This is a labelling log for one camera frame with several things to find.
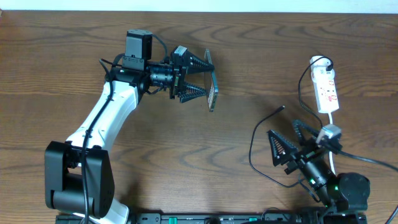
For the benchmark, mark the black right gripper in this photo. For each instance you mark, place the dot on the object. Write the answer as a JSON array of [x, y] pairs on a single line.
[[307, 147]]

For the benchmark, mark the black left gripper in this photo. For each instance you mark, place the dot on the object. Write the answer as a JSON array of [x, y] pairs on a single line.
[[180, 71]]

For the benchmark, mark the Galaxy smartphone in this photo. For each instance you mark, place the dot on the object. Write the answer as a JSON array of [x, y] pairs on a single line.
[[212, 90]]

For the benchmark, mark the white power strip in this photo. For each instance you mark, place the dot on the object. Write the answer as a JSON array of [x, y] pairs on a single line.
[[322, 75]]

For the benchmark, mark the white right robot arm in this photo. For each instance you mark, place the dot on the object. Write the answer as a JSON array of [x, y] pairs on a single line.
[[345, 192]]

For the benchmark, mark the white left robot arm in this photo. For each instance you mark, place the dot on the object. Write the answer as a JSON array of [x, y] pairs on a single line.
[[79, 180]]

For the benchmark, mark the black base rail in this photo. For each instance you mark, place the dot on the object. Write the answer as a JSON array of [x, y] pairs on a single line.
[[269, 217]]

